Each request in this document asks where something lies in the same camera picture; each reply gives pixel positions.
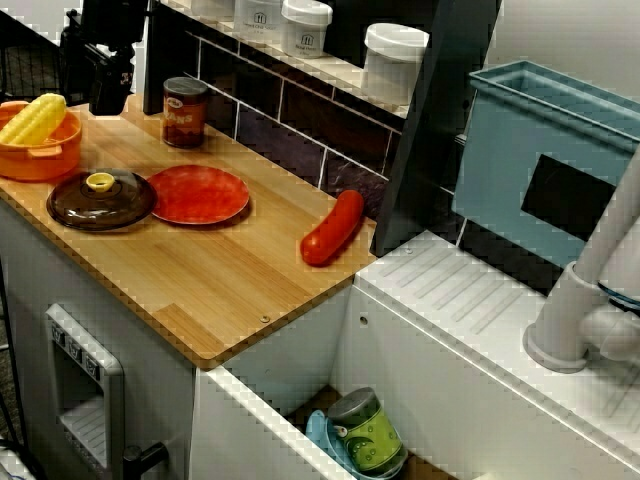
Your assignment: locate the grey toy faucet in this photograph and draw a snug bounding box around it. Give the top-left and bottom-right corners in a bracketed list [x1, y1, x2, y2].
[522, 144, 640, 374]

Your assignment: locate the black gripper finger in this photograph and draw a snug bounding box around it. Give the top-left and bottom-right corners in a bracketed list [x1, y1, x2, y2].
[90, 62, 113, 115]
[112, 58, 136, 116]

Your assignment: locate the brown toy bean can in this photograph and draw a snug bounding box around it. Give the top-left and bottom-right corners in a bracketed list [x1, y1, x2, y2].
[162, 76, 209, 150]

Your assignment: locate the green toy can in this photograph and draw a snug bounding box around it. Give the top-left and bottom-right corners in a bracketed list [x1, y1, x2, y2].
[327, 386, 409, 476]

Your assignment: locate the dark tile backsplash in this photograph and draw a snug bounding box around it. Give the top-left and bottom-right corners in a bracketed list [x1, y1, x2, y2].
[164, 29, 556, 297]

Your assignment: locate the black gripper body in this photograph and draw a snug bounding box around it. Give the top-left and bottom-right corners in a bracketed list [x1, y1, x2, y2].
[84, 39, 137, 69]

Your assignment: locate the clear lidded plastic jar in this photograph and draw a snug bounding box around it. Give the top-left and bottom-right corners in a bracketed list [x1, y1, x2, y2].
[233, 0, 284, 37]

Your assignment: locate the orange toy pot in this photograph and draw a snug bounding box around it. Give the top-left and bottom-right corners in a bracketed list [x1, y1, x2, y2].
[0, 99, 84, 182]

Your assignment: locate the grey dispenser panel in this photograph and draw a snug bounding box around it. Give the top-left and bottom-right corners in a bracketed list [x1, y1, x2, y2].
[43, 302, 126, 480]

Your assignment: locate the cream shelf ledge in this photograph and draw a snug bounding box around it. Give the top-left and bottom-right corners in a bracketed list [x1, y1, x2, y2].
[164, 0, 416, 119]

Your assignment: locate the yellow toy corn cob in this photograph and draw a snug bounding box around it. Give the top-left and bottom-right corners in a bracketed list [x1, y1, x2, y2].
[0, 92, 68, 147]

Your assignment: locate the white toy kitchen cabinet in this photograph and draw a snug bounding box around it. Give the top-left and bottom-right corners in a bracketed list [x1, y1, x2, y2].
[0, 192, 201, 480]

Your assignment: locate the red toy sausage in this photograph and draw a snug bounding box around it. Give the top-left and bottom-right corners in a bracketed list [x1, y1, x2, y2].
[299, 189, 365, 267]

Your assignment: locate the white lidded plastic jar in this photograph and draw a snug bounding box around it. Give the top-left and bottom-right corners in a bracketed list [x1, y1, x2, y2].
[360, 22, 431, 107]
[279, 0, 334, 60]

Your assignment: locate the teal plastic bin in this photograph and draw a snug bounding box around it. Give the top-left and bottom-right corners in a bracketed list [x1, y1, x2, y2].
[451, 59, 640, 271]

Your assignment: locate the white toy sink unit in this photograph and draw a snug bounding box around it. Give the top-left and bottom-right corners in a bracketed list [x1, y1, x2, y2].
[192, 229, 640, 480]

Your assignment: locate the dark grey frame post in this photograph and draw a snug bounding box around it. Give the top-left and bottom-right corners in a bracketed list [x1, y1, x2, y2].
[143, 0, 171, 117]
[373, 0, 504, 259]

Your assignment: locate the black cabinet handle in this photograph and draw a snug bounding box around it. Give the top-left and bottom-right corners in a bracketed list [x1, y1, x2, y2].
[122, 441, 170, 479]

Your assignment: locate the red toy plate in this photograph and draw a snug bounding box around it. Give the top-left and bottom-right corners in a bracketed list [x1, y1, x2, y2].
[145, 164, 251, 225]

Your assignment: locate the brown lid yellow knob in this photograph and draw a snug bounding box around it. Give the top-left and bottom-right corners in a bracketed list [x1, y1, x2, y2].
[46, 167, 159, 233]

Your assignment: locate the black wire rack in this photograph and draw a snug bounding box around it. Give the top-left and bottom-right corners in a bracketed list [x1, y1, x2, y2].
[0, 43, 64, 99]

